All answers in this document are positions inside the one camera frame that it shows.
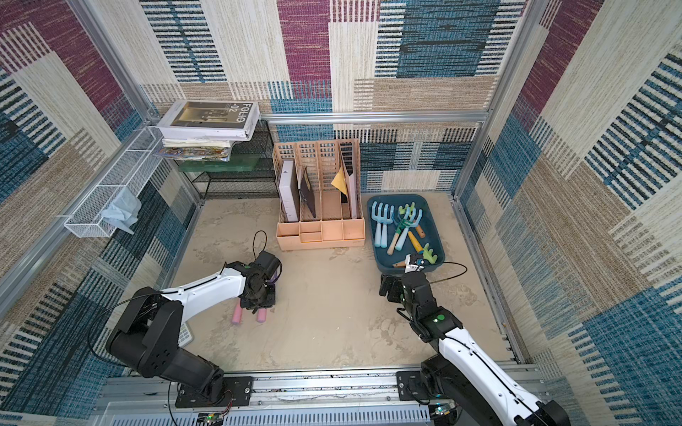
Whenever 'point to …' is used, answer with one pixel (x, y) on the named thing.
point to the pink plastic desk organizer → (318, 194)
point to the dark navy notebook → (306, 192)
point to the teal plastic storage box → (425, 232)
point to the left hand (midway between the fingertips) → (267, 301)
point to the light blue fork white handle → (382, 220)
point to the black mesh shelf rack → (262, 183)
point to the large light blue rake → (401, 240)
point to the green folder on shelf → (234, 163)
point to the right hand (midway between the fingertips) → (394, 275)
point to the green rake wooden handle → (398, 231)
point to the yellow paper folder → (339, 181)
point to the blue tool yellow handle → (415, 242)
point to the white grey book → (289, 190)
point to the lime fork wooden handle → (405, 214)
